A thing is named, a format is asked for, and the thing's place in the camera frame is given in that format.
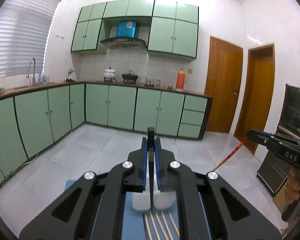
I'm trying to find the plain bamboo chopstick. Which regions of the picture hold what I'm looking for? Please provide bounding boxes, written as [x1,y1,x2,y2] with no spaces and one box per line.
[167,210,180,238]
[142,213,153,240]

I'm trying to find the red patterned chopstick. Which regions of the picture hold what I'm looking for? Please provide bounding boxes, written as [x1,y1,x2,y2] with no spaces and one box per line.
[161,211,174,240]
[155,212,169,240]
[150,212,161,240]
[211,137,247,172]

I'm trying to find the green lower kitchen cabinets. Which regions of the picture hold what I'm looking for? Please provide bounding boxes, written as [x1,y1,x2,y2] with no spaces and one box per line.
[0,82,212,184]

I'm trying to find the green kitchen cabinets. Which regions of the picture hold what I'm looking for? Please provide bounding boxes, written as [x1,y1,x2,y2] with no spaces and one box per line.
[71,0,199,61]
[0,82,212,184]

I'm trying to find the green upper kitchen cabinets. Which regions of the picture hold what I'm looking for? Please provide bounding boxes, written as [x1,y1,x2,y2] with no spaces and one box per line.
[71,0,199,61]

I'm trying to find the person's right hand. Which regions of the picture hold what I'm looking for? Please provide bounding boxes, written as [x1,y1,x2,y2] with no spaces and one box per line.
[285,166,300,204]

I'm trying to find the black glass cabinet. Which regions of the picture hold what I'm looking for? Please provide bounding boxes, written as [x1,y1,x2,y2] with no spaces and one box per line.
[257,85,300,196]

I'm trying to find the white twin utensil holder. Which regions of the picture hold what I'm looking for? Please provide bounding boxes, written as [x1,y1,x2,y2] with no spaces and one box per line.
[131,172,177,212]

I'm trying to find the blue table mat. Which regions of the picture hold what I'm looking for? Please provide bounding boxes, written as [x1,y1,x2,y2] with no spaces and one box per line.
[77,192,179,239]

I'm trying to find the wooden door right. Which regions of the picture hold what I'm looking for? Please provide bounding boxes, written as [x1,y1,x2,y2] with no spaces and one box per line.
[234,44,275,141]

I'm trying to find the wooden door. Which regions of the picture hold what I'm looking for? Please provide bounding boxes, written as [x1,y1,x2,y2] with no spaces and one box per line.
[234,44,275,141]
[204,36,243,133]

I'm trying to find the glass jars on counter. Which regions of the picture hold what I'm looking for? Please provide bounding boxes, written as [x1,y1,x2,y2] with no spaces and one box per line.
[139,76,173,90]

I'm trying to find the orange thermos flask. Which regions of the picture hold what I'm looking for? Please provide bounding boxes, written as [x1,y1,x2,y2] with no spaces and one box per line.
[175,68,187,90]

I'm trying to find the black wok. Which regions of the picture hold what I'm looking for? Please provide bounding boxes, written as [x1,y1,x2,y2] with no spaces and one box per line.
[121,70,139,84]

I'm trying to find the white cooking pot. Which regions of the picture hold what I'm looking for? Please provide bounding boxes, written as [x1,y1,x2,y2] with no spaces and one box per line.
[103,67,116,82]

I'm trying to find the wooden door left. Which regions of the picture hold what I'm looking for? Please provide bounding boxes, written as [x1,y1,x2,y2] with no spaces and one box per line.
[204,36,243,133]

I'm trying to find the metal kettle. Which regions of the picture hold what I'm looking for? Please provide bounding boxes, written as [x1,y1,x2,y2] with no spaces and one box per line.
[66,69,76,82]

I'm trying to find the range hood blue cover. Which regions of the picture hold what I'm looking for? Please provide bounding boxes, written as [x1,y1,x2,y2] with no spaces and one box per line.
[99,20,148,49]

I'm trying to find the chrome sink faucet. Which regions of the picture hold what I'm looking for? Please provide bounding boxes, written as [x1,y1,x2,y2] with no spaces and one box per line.
[26,57,36,86]

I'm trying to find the window blinds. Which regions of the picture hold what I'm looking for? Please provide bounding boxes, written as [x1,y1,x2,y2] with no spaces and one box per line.
[0,0,61,78]

